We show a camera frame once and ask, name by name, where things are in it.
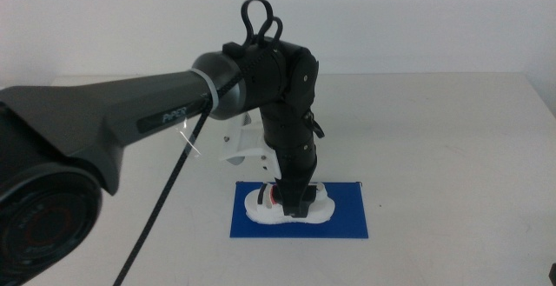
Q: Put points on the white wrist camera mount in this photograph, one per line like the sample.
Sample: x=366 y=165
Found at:
x=245 y=140

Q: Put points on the white zip tie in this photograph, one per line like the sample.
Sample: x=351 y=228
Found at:
x=210 y=90

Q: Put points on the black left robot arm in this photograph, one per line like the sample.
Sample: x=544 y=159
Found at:
x=87 y=112

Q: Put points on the blue rectangular mat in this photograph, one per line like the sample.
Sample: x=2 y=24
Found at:
x=347 y=216

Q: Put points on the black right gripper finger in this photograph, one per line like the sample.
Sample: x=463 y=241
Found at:
x=553 y=276

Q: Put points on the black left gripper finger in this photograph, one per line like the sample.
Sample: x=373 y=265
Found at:
x=297 y=201

